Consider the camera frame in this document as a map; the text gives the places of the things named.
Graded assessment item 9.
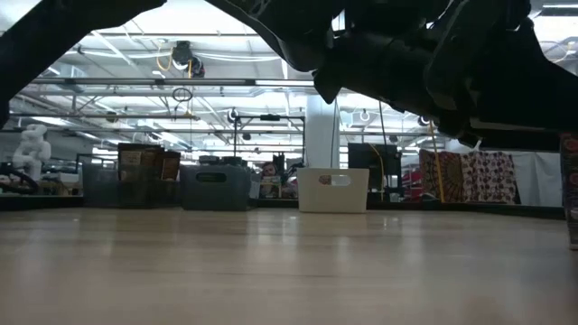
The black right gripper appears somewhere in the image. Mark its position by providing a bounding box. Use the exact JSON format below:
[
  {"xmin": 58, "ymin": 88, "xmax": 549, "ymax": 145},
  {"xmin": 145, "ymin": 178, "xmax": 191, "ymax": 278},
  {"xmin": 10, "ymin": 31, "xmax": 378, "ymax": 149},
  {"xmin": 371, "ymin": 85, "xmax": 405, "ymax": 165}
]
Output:
[{"xmin": 345, "ymin": 31, "xmax": 457, "ymax": 136}]

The white round pillar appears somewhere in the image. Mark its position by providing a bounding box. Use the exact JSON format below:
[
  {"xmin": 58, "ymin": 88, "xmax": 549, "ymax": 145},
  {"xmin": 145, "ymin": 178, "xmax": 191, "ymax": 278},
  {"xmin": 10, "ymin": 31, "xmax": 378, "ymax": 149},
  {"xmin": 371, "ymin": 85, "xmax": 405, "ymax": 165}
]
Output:
[{"xmin": 305, "ymin": 92, "xmax": 340, "ymax": 169}]

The plain white sheet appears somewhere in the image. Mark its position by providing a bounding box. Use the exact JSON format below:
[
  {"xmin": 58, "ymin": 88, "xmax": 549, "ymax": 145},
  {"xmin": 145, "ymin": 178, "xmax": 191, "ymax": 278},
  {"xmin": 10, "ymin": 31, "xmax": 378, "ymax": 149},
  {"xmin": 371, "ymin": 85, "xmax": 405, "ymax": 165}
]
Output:
[{"xmin": 512, "ymin": 152, "xmax": 564, "ymax": 208}]

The colourful cardboard box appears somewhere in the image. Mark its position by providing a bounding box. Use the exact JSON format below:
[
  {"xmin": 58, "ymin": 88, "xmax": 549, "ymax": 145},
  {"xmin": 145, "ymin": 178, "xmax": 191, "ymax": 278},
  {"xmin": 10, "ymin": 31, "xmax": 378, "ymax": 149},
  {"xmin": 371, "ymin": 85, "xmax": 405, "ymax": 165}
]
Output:
[{"xmin": 259, "ymin": 175, "xmax": 284, "ymax": 200}]

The long ceiling light strip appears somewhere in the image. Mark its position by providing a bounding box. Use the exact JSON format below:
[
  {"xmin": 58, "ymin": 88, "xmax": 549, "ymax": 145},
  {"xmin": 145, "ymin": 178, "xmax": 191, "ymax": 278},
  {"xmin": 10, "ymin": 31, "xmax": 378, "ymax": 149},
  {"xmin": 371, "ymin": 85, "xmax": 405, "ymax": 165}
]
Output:
[{"xmin": 255, "ymin": 79, "xmax": 316, "ymax": 88}]

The grey plastic storage bin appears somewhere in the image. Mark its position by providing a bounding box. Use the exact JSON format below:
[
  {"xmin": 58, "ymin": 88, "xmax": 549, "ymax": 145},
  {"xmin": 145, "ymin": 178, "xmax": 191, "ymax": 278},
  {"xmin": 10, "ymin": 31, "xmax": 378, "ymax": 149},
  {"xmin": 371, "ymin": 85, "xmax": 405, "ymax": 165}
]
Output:
[
  {"xmin": 80, "ymin": 155, "xmax": 182, "ymax": 209},
  {"xmin": 179, "ymin": 164, "xmax": 253, "ymax": 212}
]

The black hanging cable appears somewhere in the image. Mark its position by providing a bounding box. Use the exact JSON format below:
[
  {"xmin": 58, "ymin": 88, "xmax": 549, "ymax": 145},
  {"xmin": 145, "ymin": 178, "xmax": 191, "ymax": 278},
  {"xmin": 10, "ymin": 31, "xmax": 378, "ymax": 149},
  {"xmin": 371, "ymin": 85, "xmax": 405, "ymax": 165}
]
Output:
[{"xmin": 378, "ymin": 101, "xmax": 390, "ymax": 146}]

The black computer monitor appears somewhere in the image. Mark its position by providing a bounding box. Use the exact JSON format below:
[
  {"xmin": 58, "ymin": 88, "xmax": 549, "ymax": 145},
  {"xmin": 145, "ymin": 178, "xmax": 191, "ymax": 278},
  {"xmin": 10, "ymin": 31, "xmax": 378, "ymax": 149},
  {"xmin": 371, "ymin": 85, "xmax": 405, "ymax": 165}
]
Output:
[{"xmin": 347, "ymin": 143, "xmax": 403, "ymax": 202}]

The dark red mandala tapestry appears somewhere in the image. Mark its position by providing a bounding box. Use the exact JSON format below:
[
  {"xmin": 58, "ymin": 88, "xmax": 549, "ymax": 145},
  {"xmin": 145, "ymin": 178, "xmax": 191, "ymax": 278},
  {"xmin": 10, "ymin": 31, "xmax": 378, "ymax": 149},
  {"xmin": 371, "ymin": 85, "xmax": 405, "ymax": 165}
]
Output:
[{"xmin": 418, "ymin": 149, "xmax": 471, "ymax": 204}]

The white plastic storage bin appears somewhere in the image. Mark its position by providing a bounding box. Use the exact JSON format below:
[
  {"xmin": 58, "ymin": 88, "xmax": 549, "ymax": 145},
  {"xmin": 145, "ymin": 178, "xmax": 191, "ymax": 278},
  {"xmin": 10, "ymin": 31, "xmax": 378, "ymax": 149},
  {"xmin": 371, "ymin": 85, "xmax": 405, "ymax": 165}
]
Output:
[{"xmin": 296, "ymin": 167, "xmax": 370, "ymax": 214}]

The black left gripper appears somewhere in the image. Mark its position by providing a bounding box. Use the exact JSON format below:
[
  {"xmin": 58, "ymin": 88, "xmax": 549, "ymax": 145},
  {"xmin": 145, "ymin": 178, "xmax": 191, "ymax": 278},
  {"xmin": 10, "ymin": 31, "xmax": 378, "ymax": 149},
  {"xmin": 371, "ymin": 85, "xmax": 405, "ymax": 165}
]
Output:
[{"xmin": 288, "ymin": 26, "xmax": 347, "ymax": 104}]

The yellow hanging cable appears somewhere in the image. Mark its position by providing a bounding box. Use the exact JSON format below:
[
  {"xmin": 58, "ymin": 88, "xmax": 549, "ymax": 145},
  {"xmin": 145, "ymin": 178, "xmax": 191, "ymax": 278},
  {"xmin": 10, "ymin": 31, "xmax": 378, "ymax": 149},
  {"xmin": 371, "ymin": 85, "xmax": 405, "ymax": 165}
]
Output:
[{"xmin": 427, "ymin": 120, "xmax": 447, "ymax": 204}]

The person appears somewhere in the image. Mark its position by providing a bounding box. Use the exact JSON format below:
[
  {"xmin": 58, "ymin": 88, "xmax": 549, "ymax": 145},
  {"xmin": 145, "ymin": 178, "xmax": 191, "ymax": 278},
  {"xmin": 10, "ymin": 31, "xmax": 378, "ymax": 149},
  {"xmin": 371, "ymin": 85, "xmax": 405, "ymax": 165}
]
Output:
[{"xmin": 260, "ymin": 161, "xmax": 282, "ymax": 181}]

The black metal gantry frame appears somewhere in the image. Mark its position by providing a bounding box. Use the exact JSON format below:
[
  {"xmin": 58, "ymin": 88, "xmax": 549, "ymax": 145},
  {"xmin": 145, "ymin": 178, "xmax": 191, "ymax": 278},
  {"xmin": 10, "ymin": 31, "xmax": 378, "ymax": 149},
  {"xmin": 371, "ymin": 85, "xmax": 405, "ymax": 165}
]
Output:
[{"xmin": 232, "ymin": 114, "xmax": 307, "ymax": 166}]

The white red floral cloth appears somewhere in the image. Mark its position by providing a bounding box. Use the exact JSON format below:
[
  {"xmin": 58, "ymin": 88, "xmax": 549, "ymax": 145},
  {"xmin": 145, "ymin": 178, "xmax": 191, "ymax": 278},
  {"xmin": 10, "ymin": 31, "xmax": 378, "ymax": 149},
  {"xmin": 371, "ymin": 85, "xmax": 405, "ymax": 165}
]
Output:
[{"xmin": 464, "ymin": 151, "xmax": 521, "ymax": 206}]

